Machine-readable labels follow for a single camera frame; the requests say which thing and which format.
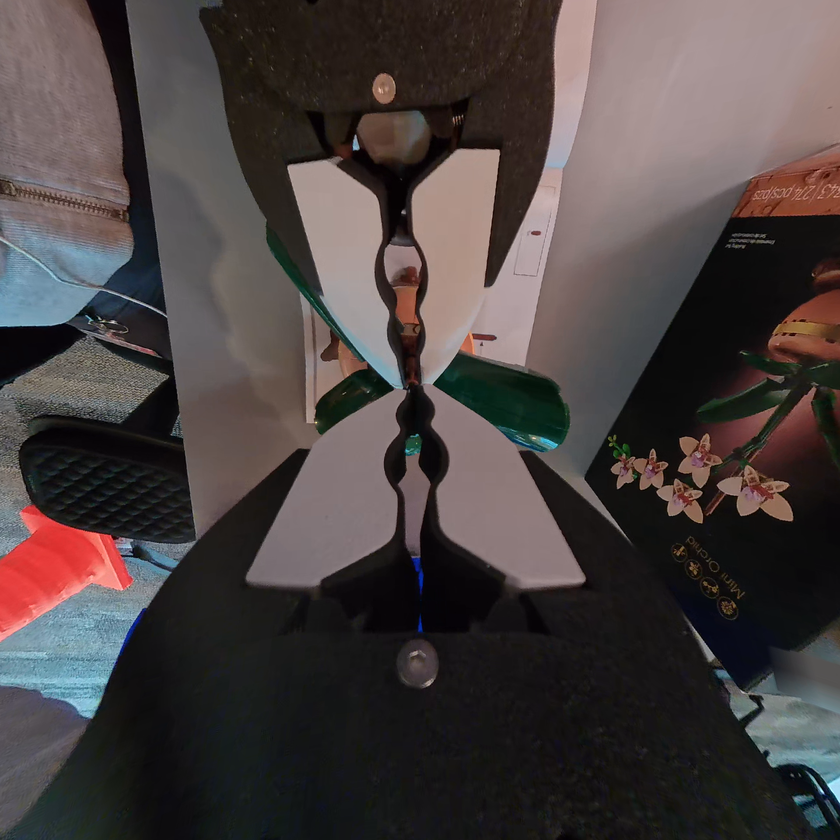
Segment person's grey zip jacket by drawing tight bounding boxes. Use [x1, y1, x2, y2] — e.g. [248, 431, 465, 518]
[0, 0, 137, 329]

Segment white instruction booklet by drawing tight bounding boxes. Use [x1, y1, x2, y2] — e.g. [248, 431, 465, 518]
[302, 167, 565, 426]

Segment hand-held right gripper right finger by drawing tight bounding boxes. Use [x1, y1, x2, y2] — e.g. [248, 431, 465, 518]
[412, 384, 586, 593]

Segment dark orchid toy box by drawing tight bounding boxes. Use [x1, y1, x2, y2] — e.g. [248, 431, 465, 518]
[584, 147, 840, 690]

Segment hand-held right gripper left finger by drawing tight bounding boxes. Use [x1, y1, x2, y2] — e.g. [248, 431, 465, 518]
[246, 386, 411, 589]

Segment dark card with key ring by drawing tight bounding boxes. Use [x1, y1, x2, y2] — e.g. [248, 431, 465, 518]
[82, 314, 169, 359]

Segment black chair armrest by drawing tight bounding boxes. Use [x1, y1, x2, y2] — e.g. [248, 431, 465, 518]
[18, 415, 198, 546]

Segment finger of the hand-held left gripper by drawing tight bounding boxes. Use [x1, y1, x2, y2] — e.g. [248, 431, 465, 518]
[287, 157, 404, 389]
[407, 147, 504, 388]

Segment green toy brick plant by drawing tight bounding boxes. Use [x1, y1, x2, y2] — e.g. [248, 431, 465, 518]
[266, 223, 572, 457]

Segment grey cloth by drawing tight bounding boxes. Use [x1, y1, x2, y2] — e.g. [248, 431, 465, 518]
[0, 684, 94, 840]

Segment person's dark pants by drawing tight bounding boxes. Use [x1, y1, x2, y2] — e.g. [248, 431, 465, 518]
[88, 0, 178, 368]

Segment black chair base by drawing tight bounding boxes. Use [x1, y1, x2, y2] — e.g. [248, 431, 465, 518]
[742, 696, 840, 840]

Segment thin white cable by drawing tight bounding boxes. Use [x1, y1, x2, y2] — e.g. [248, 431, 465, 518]
[0, 235, 169, 320]

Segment red plastic part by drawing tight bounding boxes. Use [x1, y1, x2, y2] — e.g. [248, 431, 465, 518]
[0, 504, 135, 644]

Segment grey desk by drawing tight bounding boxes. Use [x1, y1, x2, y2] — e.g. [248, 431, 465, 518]
[125, 0, 840, 690]

